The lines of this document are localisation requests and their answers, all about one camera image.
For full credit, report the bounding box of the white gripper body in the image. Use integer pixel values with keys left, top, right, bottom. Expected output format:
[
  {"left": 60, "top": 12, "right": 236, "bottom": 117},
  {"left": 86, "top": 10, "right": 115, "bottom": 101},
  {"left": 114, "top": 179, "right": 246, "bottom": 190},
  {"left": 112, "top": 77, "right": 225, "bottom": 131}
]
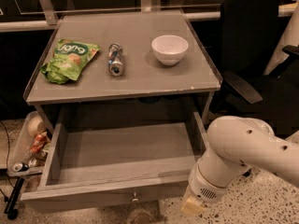
[{"left": 188, "top": 164, "right": 228, "bottom": 203}]

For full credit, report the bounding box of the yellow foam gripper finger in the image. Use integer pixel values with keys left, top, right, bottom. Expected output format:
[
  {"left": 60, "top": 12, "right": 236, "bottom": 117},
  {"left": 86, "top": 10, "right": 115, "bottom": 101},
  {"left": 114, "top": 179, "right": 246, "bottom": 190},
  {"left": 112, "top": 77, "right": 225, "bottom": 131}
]
[{"left": 180, "top": 187, "right": 205, "bottom": 216}]

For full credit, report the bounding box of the grey top drawer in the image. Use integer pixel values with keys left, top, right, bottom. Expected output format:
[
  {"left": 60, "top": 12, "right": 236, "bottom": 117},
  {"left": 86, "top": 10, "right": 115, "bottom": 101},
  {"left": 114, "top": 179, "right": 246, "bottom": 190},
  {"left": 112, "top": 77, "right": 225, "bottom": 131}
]
[{"left": 21, "top": 112, "right": 207, "bottom": 213}]

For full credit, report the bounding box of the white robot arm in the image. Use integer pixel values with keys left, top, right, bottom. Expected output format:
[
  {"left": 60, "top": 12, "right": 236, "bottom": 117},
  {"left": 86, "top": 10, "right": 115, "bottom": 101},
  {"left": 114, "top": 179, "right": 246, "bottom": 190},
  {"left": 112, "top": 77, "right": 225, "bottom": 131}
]
[{"left": 180, "top": 116, "right": 299, "bottom": 216}]

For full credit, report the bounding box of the metal top drawer knob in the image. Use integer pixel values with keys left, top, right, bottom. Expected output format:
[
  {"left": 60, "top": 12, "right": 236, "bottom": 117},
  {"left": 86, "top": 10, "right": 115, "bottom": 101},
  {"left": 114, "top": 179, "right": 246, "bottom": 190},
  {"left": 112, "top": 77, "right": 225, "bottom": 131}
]
[{"left": 131, "top": 192, "right": 139, "bottom": 203}]

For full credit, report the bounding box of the grey wooden drawer cabinet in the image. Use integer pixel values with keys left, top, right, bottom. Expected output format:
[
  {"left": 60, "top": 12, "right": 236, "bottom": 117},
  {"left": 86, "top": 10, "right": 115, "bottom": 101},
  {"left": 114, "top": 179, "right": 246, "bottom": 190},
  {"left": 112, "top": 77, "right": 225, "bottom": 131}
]
[{"left": 24, "top": 10, "right": 221, "bottom": 130}]

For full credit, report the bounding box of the black office chair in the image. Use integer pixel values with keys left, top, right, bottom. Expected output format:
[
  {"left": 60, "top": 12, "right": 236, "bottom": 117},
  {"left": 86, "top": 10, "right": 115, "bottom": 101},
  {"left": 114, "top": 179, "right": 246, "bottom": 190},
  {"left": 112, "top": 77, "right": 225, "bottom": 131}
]
[{"left": 210, "top": 0, "right": 299, "bottom": 138}]

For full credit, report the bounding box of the white ceramic bowl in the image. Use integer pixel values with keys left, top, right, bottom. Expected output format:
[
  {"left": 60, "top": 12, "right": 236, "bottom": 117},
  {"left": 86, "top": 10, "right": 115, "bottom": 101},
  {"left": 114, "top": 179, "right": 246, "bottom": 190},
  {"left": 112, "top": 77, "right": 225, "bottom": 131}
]
[{"left": 151, "top": 35, "right": 189, "bottom": 65}]

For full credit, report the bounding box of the crushed soda can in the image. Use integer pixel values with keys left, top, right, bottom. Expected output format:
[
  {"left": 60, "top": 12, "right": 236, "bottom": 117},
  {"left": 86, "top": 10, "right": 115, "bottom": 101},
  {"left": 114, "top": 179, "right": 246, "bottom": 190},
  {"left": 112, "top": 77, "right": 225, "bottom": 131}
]
[{"left": 108, "top": 43, "right": 124, "bottom": 77}]

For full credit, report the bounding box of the red orange can in bin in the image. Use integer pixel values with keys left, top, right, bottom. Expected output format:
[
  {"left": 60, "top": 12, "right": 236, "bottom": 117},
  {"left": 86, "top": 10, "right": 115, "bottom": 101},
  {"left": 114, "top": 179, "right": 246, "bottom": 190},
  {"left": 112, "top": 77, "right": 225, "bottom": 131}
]
[{"left": 30, "top": 134, "right": 47, "bottom": 153}]

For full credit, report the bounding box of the silver can in bin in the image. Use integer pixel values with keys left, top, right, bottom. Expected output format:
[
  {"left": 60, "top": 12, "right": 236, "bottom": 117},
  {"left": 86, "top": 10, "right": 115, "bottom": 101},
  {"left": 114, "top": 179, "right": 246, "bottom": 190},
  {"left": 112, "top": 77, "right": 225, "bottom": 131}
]
[{"left": 28, "top": 158, "right": 45, "bottom": 168}]

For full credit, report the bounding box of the clear plastic side bin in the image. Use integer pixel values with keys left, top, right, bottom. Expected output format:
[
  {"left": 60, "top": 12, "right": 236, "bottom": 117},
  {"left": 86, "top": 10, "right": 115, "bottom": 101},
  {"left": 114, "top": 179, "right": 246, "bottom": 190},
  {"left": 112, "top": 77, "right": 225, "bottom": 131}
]
[{"left": 7, "top": 111, "right": 51, "bottom": 176}]

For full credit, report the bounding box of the white round object in bin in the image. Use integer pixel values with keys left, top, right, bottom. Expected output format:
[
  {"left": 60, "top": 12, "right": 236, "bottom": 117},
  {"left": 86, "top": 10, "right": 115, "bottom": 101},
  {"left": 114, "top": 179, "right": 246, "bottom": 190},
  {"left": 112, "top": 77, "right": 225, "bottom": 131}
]
[{"left": 27, "top": 116, "right": 46, "bottom": 136}]

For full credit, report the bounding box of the dark can in bin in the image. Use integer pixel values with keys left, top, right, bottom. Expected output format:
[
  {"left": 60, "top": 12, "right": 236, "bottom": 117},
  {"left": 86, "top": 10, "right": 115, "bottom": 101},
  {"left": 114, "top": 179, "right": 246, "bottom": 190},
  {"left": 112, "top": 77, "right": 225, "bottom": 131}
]
[{"left": 12, "top": 161, "right": 29, "bottom": 173}]

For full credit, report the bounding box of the black stand leg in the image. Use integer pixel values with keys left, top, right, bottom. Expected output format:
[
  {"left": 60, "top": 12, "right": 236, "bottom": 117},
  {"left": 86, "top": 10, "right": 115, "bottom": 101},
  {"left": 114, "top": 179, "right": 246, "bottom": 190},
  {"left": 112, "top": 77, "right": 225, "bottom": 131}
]
[{"left": 4, "top": 177, "right": 24, "bottom": 220}]

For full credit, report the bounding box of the green snack bag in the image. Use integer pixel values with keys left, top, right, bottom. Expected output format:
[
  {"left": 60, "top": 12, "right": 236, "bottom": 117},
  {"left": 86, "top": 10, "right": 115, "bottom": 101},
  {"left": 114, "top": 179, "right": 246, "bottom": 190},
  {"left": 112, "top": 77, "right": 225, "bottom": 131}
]
[{"left": 40, "top": 39, "right": 100, "bottom": 84}]

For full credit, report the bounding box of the metal railing with brackets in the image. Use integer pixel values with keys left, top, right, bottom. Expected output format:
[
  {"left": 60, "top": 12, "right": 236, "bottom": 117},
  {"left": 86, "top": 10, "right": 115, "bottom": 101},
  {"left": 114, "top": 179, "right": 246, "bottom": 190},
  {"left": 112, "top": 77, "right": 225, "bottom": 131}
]
[{"left": 0, "top": 0, "right": 298, "bottom": 33}]

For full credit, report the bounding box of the black cable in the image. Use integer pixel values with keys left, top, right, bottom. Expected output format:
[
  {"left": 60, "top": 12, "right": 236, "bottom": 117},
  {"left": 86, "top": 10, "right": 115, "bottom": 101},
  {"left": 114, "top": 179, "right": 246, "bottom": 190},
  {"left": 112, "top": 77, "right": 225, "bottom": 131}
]
[{"left": 0, "top": 120, "right": 16, "bottom": 203}]

